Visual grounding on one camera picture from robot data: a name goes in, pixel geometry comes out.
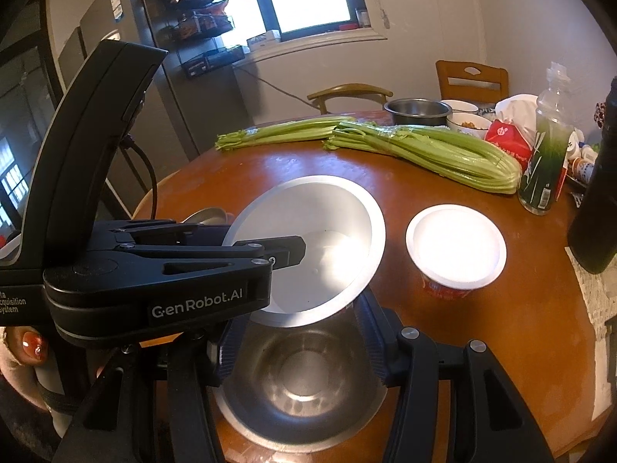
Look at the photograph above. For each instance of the dark glass door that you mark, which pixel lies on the dark glass door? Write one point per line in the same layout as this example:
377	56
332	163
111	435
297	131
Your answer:
19	154

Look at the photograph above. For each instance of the grey refrigerator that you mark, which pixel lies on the grey refrigerator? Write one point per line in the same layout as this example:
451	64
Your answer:
159	106

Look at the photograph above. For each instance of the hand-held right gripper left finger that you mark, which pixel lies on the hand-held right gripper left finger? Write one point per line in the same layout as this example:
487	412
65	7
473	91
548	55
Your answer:
226	352

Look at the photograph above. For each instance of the white box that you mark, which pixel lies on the white box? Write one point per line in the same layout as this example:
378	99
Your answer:
264	41

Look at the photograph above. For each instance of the white bowl with red pattern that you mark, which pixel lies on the white bowl with red pattern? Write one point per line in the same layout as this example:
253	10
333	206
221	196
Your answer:
332	222

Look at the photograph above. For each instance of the dark curved wooden chair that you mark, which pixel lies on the dark curved wooden chair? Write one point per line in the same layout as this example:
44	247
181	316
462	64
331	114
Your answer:
347	94

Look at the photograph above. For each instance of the round steel plate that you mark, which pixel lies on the round steel plate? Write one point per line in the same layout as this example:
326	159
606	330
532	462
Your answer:
207	214

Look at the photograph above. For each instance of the long celery bunch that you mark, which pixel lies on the long celery bunch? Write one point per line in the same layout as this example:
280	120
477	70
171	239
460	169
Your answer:
284	132

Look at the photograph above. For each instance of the white pill bottle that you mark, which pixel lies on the white pill bottle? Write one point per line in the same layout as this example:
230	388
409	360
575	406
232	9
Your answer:
576	144
587	166

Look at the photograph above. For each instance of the white window sill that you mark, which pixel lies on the white window sill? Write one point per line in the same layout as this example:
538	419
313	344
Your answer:
313	43

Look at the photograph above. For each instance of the steel bowl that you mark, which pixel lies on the steel bowl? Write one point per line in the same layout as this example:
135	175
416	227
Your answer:
299	371

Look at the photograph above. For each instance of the green label plastic bottle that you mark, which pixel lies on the green label plastic bottle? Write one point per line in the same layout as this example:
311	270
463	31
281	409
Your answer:
544	154

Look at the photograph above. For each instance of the person's left hand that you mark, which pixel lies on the person's left hand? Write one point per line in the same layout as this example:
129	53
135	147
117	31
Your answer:
19	352

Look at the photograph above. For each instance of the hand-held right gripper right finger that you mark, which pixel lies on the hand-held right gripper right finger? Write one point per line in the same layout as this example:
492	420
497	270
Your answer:
378	342

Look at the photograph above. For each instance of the white lidded cup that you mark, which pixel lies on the white lidded cup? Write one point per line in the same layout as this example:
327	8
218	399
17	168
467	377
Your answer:
455	246

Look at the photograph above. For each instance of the black box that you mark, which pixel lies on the black box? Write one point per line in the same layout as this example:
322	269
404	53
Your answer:
212	60

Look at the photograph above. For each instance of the steel pot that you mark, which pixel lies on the steel pot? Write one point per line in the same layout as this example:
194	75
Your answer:
417	111

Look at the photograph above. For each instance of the white bowl with food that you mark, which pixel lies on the white bowl with food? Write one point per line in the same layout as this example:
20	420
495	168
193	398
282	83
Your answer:
470	124

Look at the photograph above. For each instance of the thick celery bunch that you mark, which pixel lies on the thick celery bunch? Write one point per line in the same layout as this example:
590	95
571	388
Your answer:
434	154

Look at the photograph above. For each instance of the dark tall bottle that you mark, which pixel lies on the dark tall bottle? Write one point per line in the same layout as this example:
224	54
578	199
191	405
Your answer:
595	212

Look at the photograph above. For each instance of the empty white bowl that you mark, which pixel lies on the empty white bowl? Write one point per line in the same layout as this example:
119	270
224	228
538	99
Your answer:
460	105

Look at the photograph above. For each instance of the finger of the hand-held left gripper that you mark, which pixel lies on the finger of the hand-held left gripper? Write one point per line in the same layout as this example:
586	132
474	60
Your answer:
168	229
284	251

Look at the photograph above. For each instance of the red and white plastic bag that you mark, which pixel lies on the red and white plastic bag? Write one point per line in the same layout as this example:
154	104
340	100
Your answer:
511	140

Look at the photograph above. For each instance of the square-backed wooden chair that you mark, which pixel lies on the square-backed wooden chair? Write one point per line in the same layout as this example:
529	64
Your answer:
470	79

